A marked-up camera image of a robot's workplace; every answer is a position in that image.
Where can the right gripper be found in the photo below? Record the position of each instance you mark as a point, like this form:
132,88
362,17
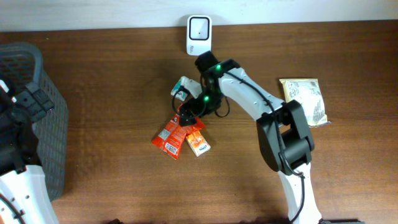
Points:
201,111

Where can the teal tissue pack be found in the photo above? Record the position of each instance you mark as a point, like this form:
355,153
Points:
177,92

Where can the red snack bag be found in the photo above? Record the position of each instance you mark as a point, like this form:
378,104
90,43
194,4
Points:
171,138

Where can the orange tissue pack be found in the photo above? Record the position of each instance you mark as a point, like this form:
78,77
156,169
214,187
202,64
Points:
197,143

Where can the cream snack bag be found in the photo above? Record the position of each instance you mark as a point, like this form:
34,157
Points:
307,92

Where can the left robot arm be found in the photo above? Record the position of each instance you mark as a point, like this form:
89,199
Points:
24,196

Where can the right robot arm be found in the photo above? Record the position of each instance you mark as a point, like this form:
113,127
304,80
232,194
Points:
285,140

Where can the white barcode scanner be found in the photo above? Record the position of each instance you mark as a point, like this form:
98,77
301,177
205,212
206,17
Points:
199,34

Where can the grey plastic mesh basket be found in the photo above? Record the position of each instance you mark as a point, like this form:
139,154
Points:
23,65

